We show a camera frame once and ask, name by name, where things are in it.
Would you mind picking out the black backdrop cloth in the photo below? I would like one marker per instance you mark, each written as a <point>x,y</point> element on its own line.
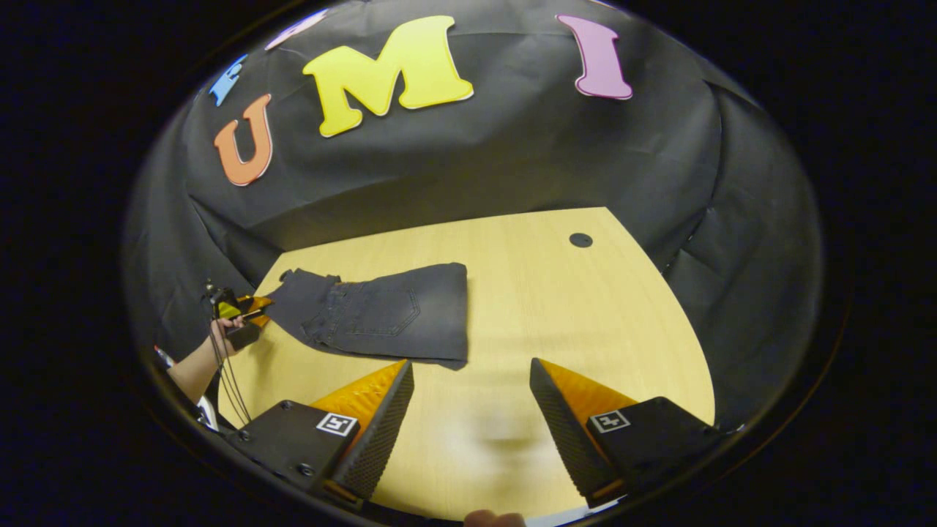
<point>476,161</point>

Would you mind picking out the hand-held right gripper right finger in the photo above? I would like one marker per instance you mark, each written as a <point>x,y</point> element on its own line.
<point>564,432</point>

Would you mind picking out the black round table grommet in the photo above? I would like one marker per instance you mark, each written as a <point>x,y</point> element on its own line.
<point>580,239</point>

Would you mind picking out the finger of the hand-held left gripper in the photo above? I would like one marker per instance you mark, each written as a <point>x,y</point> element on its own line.
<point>256,306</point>

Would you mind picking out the dark grey jeans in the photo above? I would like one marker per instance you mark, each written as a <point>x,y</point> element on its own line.
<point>395,311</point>

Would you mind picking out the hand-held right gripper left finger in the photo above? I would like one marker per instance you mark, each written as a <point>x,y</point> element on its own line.
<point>381,432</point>

